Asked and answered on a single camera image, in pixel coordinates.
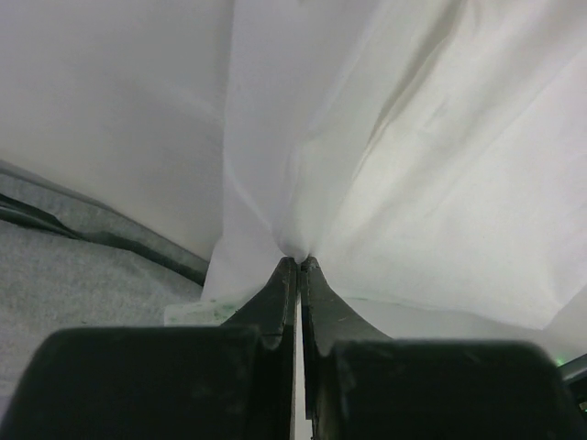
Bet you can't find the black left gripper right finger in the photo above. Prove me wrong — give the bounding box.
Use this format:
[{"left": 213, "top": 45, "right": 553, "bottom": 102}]
[{"left": 298, "top": 258, "right": 585, "bottom": 439}]

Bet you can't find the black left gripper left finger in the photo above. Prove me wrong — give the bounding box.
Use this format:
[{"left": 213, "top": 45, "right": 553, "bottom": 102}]
[{"left": 1, "top": 258, "right": 298, "bottom": 439}]

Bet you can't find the white daisy print t shirt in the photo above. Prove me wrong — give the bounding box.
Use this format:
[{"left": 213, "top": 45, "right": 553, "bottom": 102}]
[{"left": 162, "top": 1, "right": 586, "bottom": 328}]

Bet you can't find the folded grey t shirt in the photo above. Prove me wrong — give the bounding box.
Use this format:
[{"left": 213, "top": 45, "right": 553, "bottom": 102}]
[{"left": 1, "top": 164, "right": 208, "bottom": 402}]

